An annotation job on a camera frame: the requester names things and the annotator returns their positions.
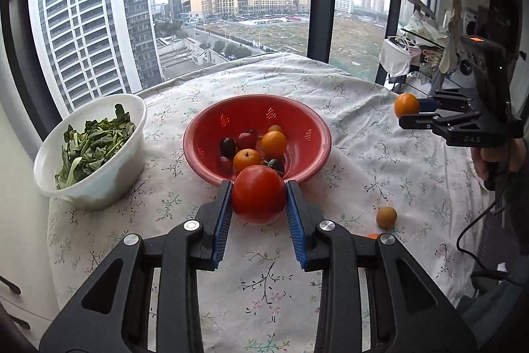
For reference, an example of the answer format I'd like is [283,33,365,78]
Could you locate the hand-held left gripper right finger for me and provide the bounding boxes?
[285,180,478,353]

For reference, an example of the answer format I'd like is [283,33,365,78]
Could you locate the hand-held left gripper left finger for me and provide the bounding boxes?
[39,179,234,353]

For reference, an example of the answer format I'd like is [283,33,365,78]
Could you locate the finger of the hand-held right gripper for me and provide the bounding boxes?
[399,112,482,130]
[418,89,474,113]

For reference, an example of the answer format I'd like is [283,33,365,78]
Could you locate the red tomato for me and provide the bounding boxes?
[231,165,288,225]

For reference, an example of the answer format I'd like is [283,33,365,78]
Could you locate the orange with stem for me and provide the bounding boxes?
[233,149,262,174]

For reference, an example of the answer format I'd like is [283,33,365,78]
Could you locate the red plastic colander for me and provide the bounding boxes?
[183,94,332,188]

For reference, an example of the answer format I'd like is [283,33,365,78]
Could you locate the person's right hand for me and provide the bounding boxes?
[471,138,529,181]

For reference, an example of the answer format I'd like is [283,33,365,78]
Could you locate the floral tablecloth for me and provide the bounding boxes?
[45,52,503,353]

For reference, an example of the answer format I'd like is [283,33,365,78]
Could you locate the white hanging garment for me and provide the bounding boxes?
[379,38,414,77]

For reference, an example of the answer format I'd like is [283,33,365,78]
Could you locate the beige hanging cloth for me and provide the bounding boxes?
[439,0,464,73]

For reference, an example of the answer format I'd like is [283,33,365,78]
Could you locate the small dull orange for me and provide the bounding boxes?
[376,206,398,229]

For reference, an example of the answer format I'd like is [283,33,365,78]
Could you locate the white plastic bowl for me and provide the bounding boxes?
[33,93,148,211]

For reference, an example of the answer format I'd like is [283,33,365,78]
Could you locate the green leafy vegetables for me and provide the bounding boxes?
[55,104,137,190]

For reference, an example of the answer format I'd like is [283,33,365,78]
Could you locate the black cable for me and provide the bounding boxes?
[456,188,511,280]

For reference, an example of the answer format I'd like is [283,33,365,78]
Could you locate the black window frame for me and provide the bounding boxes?
[0,0,439,139]

